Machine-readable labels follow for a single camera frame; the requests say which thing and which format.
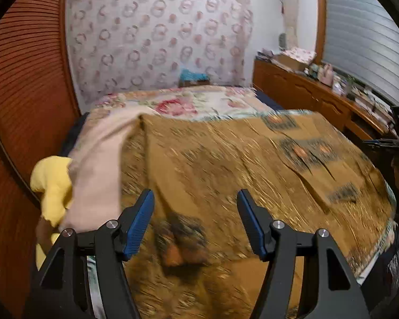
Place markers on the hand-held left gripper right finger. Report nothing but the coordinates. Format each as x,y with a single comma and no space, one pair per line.
252,226

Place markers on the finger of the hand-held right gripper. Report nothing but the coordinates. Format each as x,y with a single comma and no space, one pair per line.
382,143

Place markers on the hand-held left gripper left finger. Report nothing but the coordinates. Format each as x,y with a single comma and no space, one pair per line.
139,226

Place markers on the brown patterned garment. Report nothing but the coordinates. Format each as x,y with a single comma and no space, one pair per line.
236,159

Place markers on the pink tissue pack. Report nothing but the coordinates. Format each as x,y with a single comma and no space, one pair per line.
337,87

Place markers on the leaf print bed sheet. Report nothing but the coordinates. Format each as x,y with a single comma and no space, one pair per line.
95,289

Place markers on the pink thermos flask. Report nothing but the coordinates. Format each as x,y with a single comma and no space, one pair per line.
327,74

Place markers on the yellow plush toy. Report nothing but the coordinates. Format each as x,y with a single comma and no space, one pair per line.
51,179

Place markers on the wooden sideboard cabinet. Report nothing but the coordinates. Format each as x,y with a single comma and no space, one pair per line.
286,86

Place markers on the grey window blind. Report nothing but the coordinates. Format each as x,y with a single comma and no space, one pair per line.
359,33

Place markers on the spotted white cloth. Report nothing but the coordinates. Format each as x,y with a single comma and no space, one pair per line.
301,54

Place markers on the open cardboard box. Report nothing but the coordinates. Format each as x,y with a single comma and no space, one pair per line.
287,62

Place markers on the floral bed blanket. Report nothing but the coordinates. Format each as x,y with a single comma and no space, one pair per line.
186,104

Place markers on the small desk fan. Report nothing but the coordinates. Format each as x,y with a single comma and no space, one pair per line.
282,41

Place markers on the pink pouch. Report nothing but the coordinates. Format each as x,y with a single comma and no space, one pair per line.
267,53

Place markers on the small cardboard box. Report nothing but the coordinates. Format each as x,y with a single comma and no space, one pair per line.
194,83

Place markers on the tied beige curtain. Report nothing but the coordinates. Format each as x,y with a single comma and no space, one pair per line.
290,13

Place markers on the wooden louvred wardrobe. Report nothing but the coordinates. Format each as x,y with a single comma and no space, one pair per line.
30,89

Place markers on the circle patterned curtain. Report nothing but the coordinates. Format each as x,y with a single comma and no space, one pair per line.
153,40

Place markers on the wooden window frame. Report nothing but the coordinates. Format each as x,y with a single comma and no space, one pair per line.
320,23

